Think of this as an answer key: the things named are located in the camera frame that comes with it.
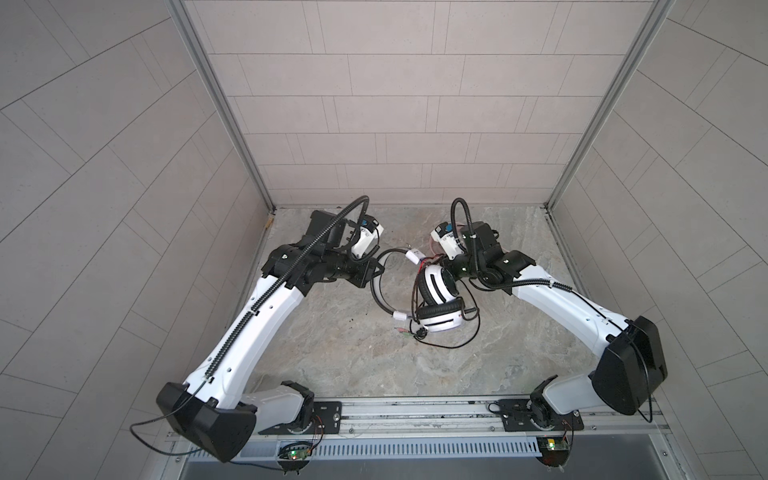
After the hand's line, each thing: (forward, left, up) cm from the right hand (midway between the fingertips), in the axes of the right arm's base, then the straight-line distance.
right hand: (430, 266), depth 79 cm
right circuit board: (-40, -25, -19) cm, 51 cm away
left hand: (-6, +11, +10) cm, 16 cm away
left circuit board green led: (-37, +34, -14) cm, 52 cm away
